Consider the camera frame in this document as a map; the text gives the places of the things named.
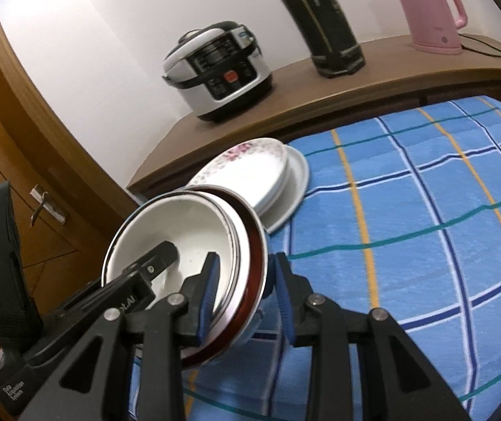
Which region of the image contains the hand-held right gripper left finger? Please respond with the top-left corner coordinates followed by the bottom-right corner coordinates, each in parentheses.
top-left (20, 252), bottom-right (222, 421)

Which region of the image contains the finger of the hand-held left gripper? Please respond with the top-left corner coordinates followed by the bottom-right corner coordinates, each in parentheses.
top-left (101, 241), bottom-right (180, 292)

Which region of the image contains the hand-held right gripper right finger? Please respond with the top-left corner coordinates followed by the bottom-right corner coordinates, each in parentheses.
top-left (272, 252), bottom-right (472, 421)

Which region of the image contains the stainless steel bowl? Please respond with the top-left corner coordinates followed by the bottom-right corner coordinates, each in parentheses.
top-left (180, 185), bottom-right (273, 368)

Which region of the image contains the white enamel bowl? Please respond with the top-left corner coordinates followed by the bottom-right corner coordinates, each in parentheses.
top-left (101, 191), bottom-right (238, 329)

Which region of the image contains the red flower white plate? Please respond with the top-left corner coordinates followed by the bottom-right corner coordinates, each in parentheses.
top-left (250, 145), bottom-right (292, 213)

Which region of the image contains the plain grey plate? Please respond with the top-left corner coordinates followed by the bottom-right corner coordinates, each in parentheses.
top-left (259, 145), bottom-right (310, 234)

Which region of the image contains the pink floral rim plate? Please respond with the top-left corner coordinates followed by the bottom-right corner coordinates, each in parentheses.
top-left (187, 138), bottom-right (289, 211)

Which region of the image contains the blue plaid tablecloth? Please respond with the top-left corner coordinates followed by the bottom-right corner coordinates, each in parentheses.
top-left (132, 96), bottom-right (501, 421)

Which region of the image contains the silver black rice cooker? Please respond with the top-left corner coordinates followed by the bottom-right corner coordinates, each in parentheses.
top-left (162, 20), bottom-right (274, 123)

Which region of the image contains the wooden cabinet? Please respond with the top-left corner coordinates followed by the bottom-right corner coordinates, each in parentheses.
top-left (128, 33), bottom-right (501, 205)

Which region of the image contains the black thermos flask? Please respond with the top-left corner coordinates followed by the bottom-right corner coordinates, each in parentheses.
top-left (257, 0), bottom-right (366, 79)

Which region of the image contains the pink electric kettle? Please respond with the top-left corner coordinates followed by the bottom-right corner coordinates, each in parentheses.
top-left (379, 0), bottom-right (469, 55)

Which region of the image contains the metal door handle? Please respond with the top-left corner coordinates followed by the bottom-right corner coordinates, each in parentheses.
top-left (29, 184), bottom-right (69, 227)

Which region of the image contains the wooden door frame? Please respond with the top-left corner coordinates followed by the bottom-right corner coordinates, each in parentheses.
top-left (0, 6), bottom-right (143, 229)

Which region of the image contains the black kettle cable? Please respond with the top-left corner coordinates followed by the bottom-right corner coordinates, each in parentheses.
top-left (458, 33), bottom-right (501, 60)

